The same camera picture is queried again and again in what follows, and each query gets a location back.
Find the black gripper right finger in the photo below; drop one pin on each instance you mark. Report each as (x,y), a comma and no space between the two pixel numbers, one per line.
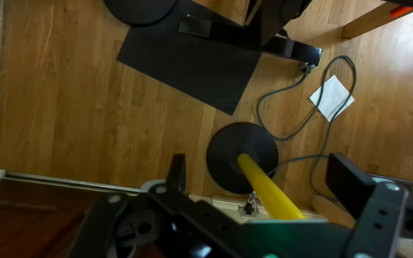
(350,185)

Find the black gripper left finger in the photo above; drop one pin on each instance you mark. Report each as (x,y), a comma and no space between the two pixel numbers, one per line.
(176,175)

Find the dark brown wooden door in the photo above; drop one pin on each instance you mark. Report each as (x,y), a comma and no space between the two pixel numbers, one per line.
(47,221)

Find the white paper sheet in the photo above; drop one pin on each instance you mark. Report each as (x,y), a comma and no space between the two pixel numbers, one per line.
(331,98)

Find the black floor mat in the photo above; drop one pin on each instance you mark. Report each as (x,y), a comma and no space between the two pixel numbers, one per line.
(211,72)

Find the black round stanchion base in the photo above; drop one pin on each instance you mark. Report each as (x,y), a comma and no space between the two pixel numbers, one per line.
(139,12)

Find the yellow stanchion post near door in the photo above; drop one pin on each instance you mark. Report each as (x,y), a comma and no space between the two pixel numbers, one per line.
(241,160)

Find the black table leg frame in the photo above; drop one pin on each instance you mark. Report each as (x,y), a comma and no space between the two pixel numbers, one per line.
(263,31)

